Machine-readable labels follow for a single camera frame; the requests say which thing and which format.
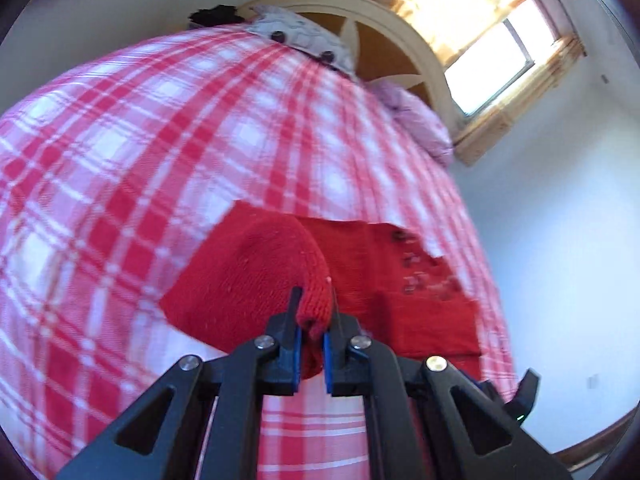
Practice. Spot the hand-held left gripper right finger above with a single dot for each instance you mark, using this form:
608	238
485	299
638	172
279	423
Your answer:
327	360

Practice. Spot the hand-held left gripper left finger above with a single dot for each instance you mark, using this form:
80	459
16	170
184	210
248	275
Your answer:
296	356

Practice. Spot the red knitted sweater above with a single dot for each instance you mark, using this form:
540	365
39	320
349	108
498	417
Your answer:
260	270

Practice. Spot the wooden baseboard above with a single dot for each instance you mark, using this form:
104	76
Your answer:
595	447

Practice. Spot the red white plaid bed sheet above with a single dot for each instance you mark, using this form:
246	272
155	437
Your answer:
125	160

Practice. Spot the pink pillow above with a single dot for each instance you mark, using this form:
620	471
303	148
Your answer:
420	115

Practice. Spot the grey patterned pillow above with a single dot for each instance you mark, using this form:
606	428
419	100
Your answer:
300	30

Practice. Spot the cream wooden headboard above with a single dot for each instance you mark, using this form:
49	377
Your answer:
390	35

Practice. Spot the window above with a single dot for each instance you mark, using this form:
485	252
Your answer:
495	60

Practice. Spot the black cloth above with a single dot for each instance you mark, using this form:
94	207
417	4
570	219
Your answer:
216	15

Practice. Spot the white wall outlet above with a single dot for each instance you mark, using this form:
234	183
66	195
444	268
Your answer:
592	381

